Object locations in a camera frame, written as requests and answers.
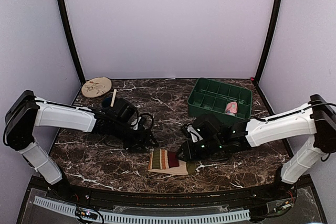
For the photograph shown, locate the beige striped sock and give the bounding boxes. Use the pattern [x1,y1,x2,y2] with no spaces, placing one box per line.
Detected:
[148,149,196,176]

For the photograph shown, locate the pink patterned sock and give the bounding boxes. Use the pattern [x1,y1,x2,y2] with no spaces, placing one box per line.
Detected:
[225,101,238,116]

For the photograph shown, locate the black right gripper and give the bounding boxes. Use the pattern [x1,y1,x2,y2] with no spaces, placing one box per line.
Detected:
[175,136,224,162]

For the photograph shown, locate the right black frame post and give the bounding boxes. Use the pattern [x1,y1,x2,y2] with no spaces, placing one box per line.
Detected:
[254,0,281,84]

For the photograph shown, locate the beige embroidered round coaster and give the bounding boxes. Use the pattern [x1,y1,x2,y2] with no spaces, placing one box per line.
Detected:
[81,77,112,98]

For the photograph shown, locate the dark blue mug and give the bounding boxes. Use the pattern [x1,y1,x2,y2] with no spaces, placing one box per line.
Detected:
[101,97,115,109]

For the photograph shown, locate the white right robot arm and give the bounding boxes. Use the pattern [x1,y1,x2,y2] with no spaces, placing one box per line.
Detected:
[176,94,335,200]

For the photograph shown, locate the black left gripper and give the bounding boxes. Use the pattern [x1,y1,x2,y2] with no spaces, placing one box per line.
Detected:
[111,120,159,153]

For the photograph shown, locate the black frame post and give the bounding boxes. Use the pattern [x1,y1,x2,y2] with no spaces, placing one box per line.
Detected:
[57,0,86,84]
[254,0,281,84]

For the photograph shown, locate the green compartment tray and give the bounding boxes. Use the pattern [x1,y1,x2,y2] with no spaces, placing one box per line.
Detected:
[187,78,253,125]

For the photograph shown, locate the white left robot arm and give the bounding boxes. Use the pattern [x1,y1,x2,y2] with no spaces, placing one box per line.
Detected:
[3,90,159,201]

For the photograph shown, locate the white slotted cable duct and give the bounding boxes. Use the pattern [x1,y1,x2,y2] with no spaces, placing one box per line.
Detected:
[33,196,251,223]

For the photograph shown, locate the black front rail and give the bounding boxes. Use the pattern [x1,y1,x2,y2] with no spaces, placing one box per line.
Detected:
[70,184,271,208]

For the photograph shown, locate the left black frame post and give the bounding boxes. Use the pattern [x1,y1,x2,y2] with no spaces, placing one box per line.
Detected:
[57,0,86,84]

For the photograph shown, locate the wooden stick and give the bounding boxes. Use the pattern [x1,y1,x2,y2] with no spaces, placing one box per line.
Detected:
[110,89,117,107]

